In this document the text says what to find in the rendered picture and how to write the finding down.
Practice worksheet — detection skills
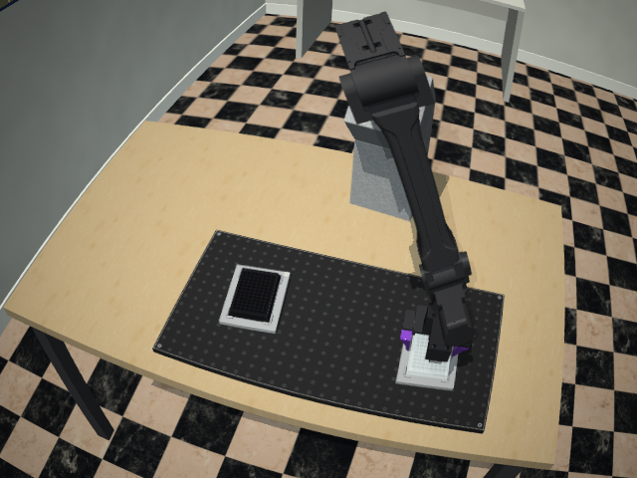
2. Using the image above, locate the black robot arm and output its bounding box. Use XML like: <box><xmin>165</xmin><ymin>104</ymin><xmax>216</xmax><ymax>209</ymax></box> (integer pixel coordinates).
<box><xmin>334</xmin><ymin>11</ymin><xmax>475</xmax><ymax>364</ymax></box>

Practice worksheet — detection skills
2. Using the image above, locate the white well plate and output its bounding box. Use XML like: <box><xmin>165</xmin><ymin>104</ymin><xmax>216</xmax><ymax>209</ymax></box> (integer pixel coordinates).
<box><xmin>406</xmin><ymin>334</ymin><xmax>450</xmax><ymax>380</ymax></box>

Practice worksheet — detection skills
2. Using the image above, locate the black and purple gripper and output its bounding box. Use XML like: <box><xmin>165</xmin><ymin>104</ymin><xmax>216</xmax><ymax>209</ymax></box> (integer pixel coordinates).
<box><xmin>400</xmin><ymin>305</ymin><xmax>472</xmax><ymax>357</ymax></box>

